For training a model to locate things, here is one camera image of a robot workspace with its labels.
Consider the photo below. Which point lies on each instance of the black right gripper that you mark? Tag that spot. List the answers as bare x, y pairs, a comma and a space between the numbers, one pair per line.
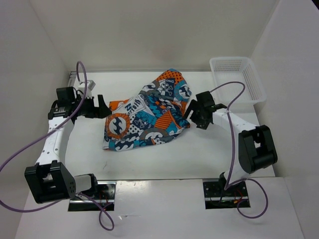
201, 124

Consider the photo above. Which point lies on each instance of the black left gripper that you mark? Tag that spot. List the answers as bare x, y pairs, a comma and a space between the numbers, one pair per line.
101, 111

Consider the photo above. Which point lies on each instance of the colourful patterned shorts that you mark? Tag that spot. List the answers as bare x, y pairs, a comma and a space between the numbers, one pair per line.
153, 117

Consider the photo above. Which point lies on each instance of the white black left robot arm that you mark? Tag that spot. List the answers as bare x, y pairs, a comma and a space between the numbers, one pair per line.
49, 180

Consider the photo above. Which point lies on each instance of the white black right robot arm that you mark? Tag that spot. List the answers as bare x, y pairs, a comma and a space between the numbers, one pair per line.
253, 147

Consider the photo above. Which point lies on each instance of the white plastic basket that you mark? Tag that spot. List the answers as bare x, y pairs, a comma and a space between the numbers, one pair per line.
241, 77

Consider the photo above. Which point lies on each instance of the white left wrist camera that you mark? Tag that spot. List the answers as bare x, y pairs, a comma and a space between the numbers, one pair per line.
85, 89

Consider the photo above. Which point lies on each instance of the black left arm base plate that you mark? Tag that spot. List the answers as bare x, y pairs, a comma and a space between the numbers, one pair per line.
104, 196

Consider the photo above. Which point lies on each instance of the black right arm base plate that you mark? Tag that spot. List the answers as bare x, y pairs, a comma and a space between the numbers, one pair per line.
217, 198

